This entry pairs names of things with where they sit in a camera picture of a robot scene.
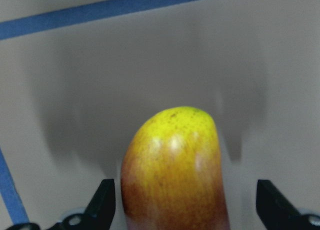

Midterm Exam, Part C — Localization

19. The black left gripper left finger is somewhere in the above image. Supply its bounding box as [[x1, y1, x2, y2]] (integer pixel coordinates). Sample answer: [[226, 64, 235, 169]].
[[7, 178, 116, 230]]

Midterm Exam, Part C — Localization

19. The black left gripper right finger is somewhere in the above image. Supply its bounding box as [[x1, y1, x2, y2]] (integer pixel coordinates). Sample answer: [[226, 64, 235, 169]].
[[255, 179, 320, 230]]

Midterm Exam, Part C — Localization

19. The red yellow mango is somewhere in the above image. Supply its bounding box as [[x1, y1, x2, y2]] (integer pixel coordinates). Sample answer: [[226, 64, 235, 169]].
[[120, 106, 230, 230]]

